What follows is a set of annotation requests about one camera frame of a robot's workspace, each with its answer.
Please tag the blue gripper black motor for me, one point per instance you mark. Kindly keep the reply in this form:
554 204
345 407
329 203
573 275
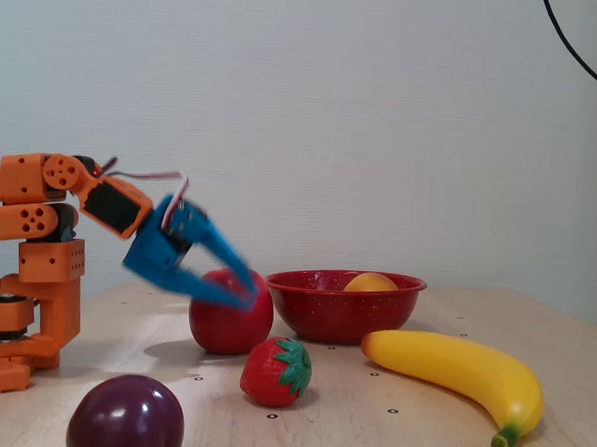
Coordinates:
163 256

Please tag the yellow orange toy peach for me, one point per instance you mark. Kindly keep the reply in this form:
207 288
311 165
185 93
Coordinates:
370 284

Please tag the orange robot base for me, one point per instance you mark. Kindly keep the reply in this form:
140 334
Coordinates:
49 300

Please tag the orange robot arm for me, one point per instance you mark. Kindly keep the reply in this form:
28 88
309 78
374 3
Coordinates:
24 204

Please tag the red speckled enamel bowl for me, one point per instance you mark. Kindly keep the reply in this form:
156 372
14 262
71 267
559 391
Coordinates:
344 316

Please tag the red toy apple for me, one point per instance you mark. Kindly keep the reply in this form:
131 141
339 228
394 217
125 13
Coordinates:
228 327

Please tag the red toy strawberry green leaves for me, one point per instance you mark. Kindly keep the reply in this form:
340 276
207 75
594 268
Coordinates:
265 372

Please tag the dark purple toy plum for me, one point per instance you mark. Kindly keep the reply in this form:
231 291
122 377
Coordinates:
125 417

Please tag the yellow toy banana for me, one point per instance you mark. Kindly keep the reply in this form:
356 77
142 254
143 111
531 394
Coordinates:
461 367

